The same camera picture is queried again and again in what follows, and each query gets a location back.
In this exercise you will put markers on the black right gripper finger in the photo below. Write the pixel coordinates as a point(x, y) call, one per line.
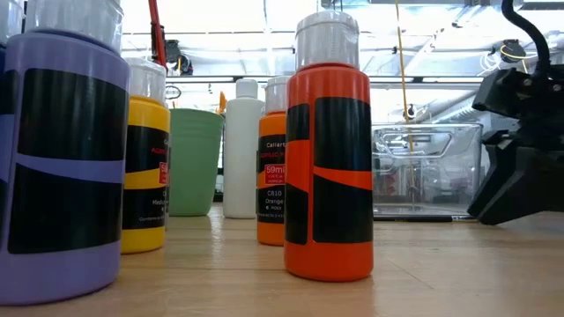
point(524, 185)

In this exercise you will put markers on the large white paint bottle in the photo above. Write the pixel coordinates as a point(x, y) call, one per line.
point(242, 154)

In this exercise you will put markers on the red orange paint bottle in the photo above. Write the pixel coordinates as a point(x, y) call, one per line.
point(328, 260)

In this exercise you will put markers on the yellow paint bottle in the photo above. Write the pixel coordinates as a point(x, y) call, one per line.
point(145, 110)

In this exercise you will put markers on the purple paint bottle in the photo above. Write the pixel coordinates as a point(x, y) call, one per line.
point(66, 273)

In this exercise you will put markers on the blue paint bottle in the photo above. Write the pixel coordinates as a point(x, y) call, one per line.
point(9, 17)

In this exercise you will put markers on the green plastic cup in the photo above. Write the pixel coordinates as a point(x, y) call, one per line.
point(194, 167)

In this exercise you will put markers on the orange fan brush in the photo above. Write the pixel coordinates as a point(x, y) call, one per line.
point(221, 103)

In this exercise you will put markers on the clear plastic bin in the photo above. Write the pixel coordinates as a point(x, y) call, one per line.
point(423, 185)

